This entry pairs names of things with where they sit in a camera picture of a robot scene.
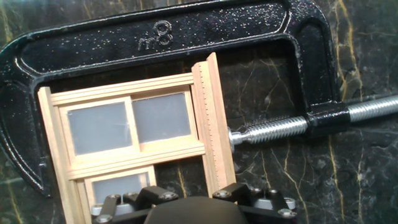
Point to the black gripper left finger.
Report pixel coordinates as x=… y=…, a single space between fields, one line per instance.
x=157 y=193

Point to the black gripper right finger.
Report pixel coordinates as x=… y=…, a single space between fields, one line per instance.
x=233 y=191

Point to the small wooden sliding window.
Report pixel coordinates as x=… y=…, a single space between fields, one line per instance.
x=133 y=158

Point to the black marble pattern mat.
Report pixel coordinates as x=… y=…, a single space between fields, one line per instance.
x=311 y=174

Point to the black C-clamp with steel screw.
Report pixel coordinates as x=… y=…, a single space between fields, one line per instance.
x=217 y=28

